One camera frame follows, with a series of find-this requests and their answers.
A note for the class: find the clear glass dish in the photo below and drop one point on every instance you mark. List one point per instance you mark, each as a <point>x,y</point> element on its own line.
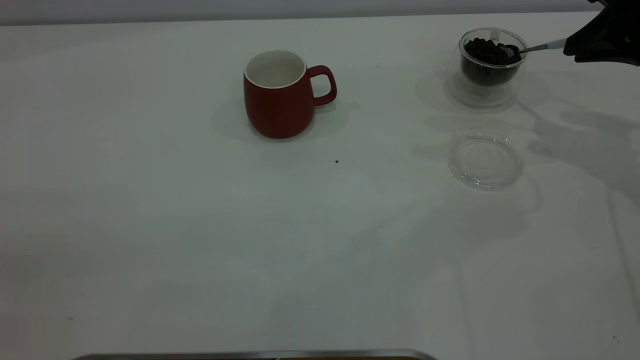
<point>485,162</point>

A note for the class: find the red ceramic mug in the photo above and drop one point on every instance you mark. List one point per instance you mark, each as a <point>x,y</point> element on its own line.
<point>277,112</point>

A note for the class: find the clear double-wall glass cup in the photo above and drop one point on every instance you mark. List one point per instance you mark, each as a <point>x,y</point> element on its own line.
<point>480,95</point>

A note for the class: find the coffee beans pile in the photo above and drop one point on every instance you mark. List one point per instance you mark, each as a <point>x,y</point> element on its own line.
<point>485,55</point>

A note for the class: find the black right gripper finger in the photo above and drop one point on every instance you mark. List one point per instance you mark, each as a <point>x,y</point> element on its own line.
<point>610,35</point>
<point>610,59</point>

